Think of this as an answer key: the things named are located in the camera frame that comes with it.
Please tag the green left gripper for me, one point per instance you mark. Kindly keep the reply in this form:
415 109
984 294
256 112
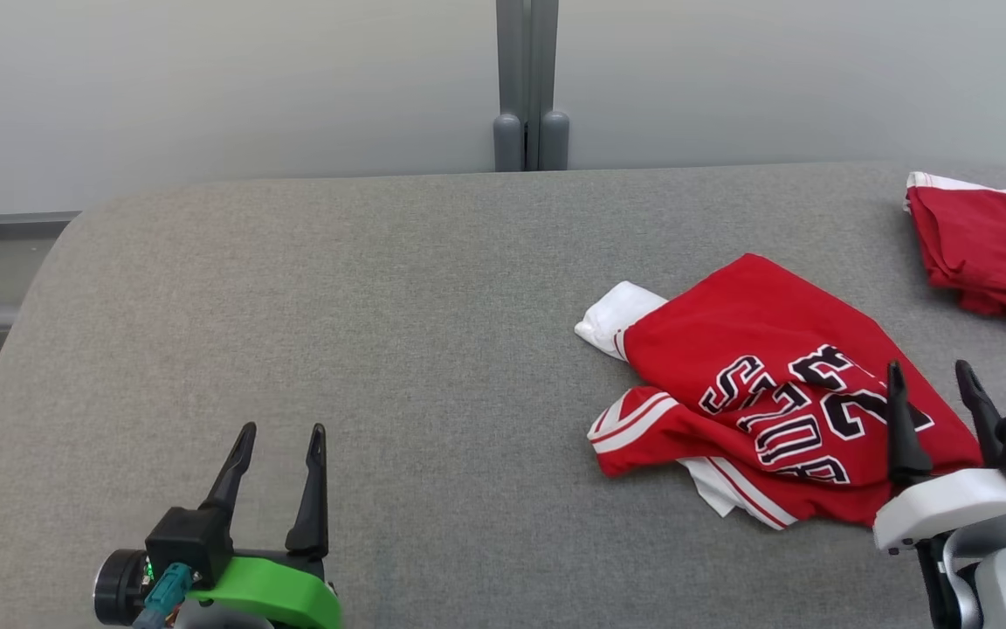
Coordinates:
280 590

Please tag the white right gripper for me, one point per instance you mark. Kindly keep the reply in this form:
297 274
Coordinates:
948 507

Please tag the red shorts with white waistband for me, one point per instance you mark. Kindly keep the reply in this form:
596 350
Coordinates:
992 245

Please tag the red jersey with black lettering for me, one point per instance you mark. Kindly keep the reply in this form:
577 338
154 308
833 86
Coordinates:
730 314

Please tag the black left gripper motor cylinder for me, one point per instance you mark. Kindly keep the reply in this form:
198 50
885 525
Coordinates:
117 587

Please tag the grey fabric sofa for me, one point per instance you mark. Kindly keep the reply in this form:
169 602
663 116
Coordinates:
381 349

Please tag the grey vertical partition column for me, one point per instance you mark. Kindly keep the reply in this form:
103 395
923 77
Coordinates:
527 61

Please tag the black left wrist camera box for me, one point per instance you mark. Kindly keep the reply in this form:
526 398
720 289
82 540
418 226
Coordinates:
189 542

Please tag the grey round-top post cap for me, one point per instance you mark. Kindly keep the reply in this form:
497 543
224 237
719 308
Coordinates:
554 144
508 144

